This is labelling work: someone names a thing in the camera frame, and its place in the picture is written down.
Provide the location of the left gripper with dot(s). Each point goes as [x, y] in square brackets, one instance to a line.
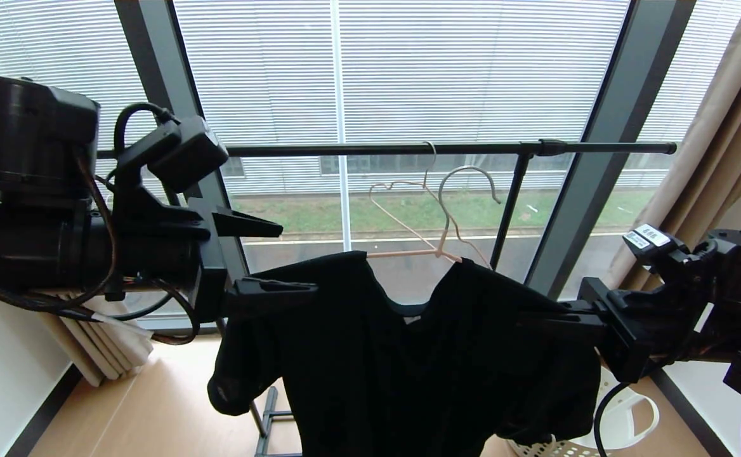
[40, 247]

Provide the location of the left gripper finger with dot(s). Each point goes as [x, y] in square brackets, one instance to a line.
[256, 295]
[237, 225]

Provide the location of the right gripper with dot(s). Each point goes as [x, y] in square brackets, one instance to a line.
[649, 324]

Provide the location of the pink clothes hanger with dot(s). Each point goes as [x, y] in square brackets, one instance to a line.
[402, 254]
[432, 146]

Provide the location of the black garment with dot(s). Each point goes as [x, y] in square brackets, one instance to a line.
[408, 368]

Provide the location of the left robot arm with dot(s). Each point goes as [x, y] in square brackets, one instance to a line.
[34, 133]

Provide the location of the white laundry basket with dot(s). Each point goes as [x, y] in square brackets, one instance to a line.
[621, 397]

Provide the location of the black clothes rack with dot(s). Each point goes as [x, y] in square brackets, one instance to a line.
[345, 150]

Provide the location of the beige curtain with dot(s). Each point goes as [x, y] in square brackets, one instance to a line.
[726, 127]
[104, 349]

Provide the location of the window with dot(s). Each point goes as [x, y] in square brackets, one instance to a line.
[269, 76]

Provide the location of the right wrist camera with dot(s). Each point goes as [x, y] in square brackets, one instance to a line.
[662, 251]

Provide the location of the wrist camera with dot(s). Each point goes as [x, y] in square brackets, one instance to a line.
[186, 155]
[662, 251]

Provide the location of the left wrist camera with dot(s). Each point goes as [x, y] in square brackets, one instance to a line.
[186, 155]

